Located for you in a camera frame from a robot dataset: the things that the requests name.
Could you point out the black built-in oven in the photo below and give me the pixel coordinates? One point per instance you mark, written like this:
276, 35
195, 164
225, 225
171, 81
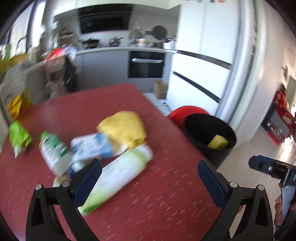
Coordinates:
143, 64

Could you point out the person's right hand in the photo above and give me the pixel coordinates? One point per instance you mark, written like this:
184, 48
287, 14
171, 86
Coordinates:
278, 209

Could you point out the black trash bin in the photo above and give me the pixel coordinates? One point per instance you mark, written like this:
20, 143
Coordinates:
201, 130

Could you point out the small green-capped bottle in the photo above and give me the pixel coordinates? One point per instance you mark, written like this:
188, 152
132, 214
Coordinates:
56, 154

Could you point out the black wok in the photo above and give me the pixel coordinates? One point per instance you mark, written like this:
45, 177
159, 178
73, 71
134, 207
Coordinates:
90, 43

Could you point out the black plastic bag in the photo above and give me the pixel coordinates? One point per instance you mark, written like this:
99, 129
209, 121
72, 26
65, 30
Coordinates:
70, 80

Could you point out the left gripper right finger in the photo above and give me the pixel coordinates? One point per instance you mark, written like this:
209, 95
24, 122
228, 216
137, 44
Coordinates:
245, 212

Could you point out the black range hood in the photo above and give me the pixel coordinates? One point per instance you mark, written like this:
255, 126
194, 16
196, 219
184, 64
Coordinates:
104, 17

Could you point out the green snack bag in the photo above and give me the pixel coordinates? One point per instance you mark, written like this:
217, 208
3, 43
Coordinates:
19, 137

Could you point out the large light green bottle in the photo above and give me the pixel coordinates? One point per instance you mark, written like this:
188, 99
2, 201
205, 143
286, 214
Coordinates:
116, 175

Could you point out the red toy car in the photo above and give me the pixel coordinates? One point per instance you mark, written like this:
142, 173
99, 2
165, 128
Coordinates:
279, 122

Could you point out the yellow sponge cloth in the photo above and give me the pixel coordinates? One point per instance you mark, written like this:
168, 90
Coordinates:
125, 128

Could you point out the white refrigerator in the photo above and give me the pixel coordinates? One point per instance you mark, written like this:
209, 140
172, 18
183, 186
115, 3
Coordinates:
206, 43

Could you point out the cardboard box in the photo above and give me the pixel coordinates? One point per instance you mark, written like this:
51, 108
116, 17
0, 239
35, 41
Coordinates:
160, 89

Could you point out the yellow foil bag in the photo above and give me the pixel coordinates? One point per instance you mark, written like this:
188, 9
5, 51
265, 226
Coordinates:
20, 102

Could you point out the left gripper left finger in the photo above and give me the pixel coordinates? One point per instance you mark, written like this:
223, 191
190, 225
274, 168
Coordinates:
42, 220

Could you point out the blue white milk carton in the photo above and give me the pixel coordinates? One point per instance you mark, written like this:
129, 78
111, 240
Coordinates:
96, 145

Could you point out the red stool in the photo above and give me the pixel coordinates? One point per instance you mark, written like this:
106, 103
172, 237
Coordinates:
179, 115

